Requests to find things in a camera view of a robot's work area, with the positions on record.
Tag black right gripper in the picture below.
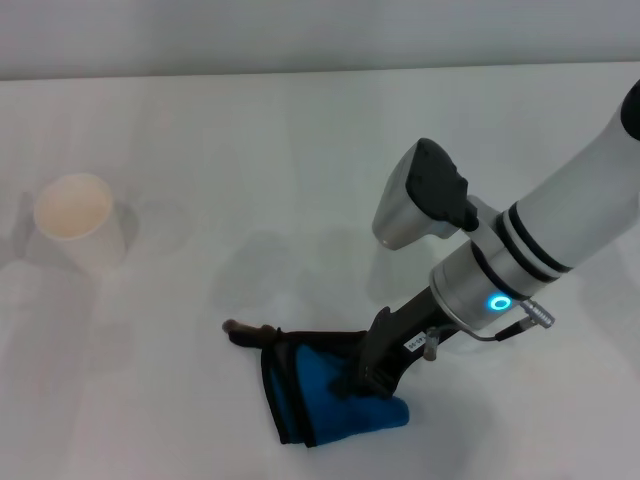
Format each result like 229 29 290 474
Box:
344 286 465 401

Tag blue rag with black trim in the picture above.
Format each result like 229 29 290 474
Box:
227 323 412 449

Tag white paper cup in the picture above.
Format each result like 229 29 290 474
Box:
33 172 127 275

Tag black water stain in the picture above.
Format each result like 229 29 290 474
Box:
221 318 279 349

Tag thin grey wrist cable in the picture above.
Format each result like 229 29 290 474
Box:
439 296 550 344

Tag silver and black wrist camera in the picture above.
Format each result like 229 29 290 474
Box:
371 137 482 252

